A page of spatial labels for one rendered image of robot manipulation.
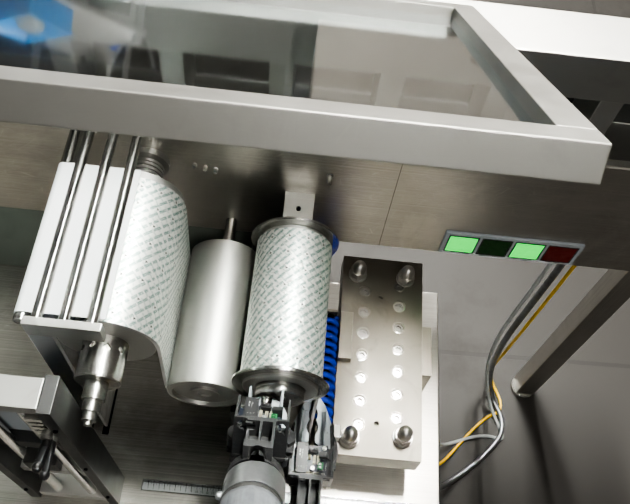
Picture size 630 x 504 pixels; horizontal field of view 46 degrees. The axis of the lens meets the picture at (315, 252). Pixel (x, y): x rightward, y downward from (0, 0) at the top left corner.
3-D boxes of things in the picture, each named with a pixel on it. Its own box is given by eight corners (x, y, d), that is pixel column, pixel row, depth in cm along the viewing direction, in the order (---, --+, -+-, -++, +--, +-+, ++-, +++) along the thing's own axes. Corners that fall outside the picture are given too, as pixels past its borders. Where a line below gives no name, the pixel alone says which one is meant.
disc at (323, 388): (233, 398, 119) (228, 364, 106) (234, 395, 120) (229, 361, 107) (325, 406, 119) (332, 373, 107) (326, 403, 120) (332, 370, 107)
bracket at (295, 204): (281, 224, 124) (282, 217, 123) (285, 195, 127) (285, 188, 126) (311, 227, 124) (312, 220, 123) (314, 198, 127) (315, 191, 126)
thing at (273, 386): (285, 410, 116) (244, 398, 113) (287, 398, 117) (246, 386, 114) (313, 400, 111) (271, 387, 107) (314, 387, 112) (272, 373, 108)
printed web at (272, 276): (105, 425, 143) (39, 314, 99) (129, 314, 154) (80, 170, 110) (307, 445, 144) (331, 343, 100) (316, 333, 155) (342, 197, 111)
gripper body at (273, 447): (293, 397, 100) (289, 451, 89) (288, 450, 103) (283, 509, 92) (237, 391, 100) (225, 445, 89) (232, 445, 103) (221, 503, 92)
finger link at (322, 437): (337, 389, 124) (332, 444, 120) (333, 400, 129) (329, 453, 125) (318, 387, 124) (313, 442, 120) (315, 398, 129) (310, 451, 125)
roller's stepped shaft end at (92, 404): (77, 427, 101) (72, 420, 98) (87, 385, 104) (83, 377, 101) (101, 430, 101) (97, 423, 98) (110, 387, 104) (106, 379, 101)
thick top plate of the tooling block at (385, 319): (328, 462, 136) (331, 453, 130) (340, 269, 156) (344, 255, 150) (415, 470, 136) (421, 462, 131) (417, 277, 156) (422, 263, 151)
